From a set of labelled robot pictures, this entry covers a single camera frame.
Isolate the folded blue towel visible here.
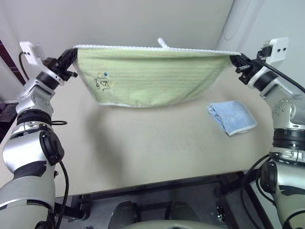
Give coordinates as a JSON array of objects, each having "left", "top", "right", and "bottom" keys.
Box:
[{"left": 206, "top": 100, "right": 258, "bottom": 137}]

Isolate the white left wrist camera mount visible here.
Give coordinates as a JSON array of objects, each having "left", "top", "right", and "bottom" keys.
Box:
[{"left": 19, "top": 41, "right": 47, "bottom": 66}]

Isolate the green towel with embroidery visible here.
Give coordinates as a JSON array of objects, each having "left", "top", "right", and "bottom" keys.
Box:
[{"left": 72, "top": 37, "right": 243, "bottom": 109}]

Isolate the dark purple box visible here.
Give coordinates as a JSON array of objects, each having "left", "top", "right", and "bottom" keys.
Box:
[{"left": 0, "top": 100, "right": 19, "bottom": 144}]

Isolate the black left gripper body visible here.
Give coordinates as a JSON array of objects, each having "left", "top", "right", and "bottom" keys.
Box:
[{"left": 43, "top": 56, "right": 79, "bottom": 82}]

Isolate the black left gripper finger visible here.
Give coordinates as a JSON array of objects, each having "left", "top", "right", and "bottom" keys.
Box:
[
  {"left": 63, "top": 54, "right": 78, "bottom": 70},
  {"left": 61, "top": 48, "right": 79, "bottom": 61}
]

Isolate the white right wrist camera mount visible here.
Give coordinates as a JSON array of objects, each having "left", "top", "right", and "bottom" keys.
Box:
[{"left": 263, "top": 36, "right": 290, "bottom": 64}]

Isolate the white rounded panel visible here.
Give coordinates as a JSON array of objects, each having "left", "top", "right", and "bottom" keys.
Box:
[{"left": 218, "top": 0, "right": 264, "bottom": 50}]

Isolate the dark rounded shape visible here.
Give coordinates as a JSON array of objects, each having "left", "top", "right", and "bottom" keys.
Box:
[{"left": 111, "top": 200, "right": 141, "bottom": 229}]

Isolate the black table frame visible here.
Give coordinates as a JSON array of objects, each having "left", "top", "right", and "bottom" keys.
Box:
[{"left": 54, "top": 170, "right": 275, "bottom": 229}]

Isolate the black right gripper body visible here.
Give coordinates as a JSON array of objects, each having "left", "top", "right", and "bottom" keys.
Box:
[{"left": 235, "top": 59, "right": 263, "bottom": 84}]

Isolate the dark purple striped strap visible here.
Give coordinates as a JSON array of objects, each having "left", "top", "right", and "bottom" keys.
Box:
[{"left": 0, "top": 39, "right": 26, "bottom": 86}]

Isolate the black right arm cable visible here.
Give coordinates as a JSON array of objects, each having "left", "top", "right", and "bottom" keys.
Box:
[{"left": 240, "top": 49, "right": 305, "bottom": 229}]

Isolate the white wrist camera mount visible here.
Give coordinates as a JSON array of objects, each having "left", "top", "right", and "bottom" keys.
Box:
[
  {"left": 263, "top": 36, "right": 290, "bottom": 64},
  {"left": 19, "top": 41, "right": 47, "bottom": 66}
]

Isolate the grey robot torso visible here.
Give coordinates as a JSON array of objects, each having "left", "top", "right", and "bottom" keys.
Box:
[{"left": 128, "top": 219, "right": 216, "bottom": 229}]

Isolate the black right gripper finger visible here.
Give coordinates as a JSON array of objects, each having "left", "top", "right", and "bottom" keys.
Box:
[
  {"left": 229, "top": 56, "right": 244, "bottom": 69},
  {"left": 232, "top": 53, "right": 251, "bottom": 65}
]

